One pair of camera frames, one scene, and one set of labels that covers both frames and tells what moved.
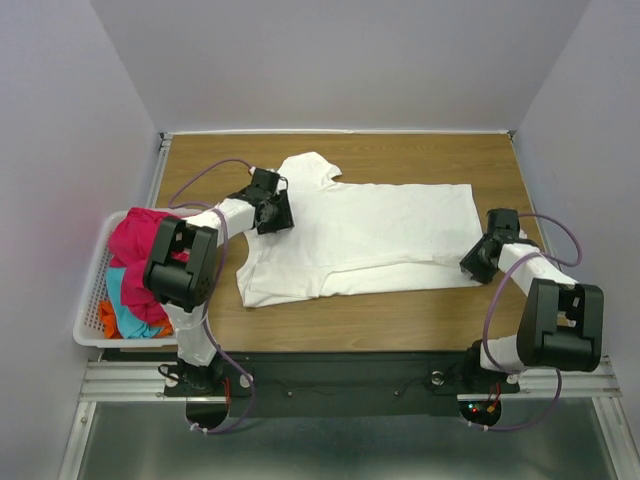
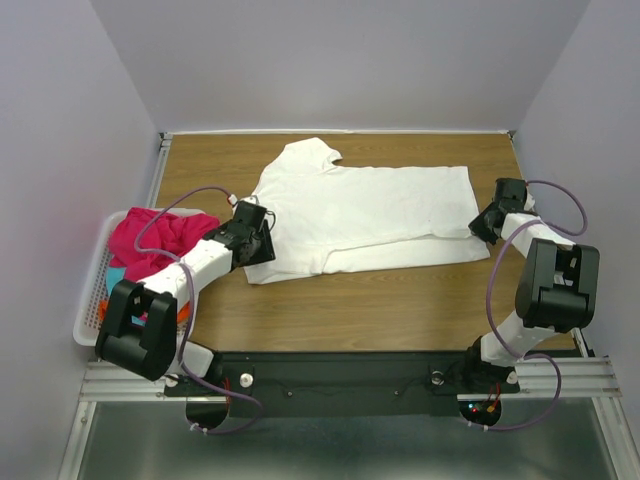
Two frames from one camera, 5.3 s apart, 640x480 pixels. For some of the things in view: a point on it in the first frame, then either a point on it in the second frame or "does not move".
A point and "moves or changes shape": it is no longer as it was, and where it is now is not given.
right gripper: (470, 261) → (478, 228)
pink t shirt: (130, 239) does not move
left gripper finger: (285, 220) → (266, 250)
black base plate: (343, 383) does not move
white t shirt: (350, 239) moves or changes shape
